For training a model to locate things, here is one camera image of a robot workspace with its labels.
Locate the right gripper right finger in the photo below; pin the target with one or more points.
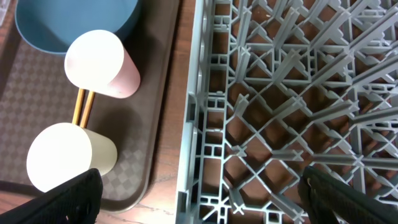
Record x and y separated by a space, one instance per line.
325 199

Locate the wooden chopstick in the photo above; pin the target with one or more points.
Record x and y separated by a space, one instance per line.
87 109
78 105

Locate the right wooden chopstick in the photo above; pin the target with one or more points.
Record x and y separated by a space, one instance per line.
87 109

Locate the pale green cup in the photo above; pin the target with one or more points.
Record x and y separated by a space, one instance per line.
63 151

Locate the left wooden chopstick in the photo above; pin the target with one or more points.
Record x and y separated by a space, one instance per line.
78 105

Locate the brown serving tray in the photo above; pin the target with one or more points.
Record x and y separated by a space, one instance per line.
36 93

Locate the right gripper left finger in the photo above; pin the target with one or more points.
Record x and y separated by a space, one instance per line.
77 200

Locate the pink cup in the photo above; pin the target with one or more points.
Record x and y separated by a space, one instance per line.
97 61

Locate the grey dishwasher rack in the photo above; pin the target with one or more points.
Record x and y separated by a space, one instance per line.
276 86

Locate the dark blue plate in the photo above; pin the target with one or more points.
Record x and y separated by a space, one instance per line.
51 26

